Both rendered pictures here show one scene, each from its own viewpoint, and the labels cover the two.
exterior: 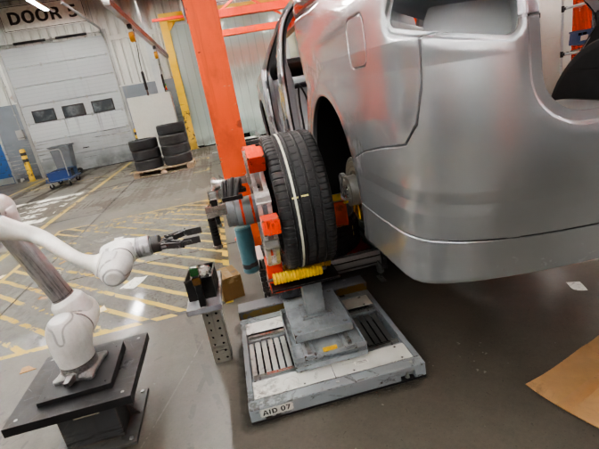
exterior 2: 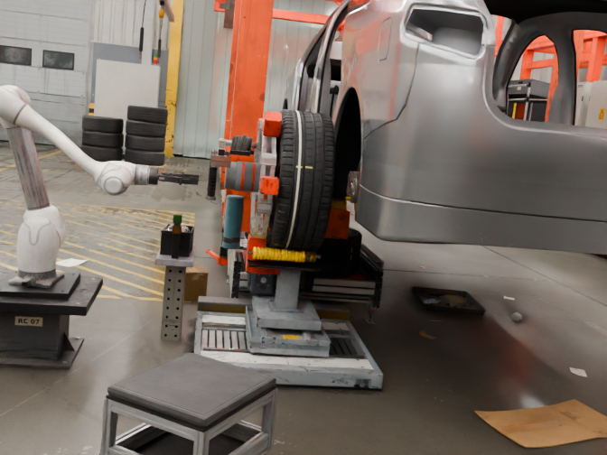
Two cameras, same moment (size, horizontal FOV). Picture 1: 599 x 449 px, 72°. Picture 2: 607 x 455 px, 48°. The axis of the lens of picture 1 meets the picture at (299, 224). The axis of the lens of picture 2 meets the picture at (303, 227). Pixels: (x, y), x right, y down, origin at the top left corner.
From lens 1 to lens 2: 1.29 m
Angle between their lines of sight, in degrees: 9
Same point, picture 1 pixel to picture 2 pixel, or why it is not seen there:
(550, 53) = not seen: outside the picture
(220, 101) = (250, 69)
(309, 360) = (266, 342)
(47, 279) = (34, 182)
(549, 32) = not seen: outside the picture
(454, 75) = (434, 72)
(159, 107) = (137, 83)
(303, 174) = (312, 148)
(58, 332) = (34, 230)
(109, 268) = (113, 175)
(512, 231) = (458, 201)
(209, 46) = (256, 14)
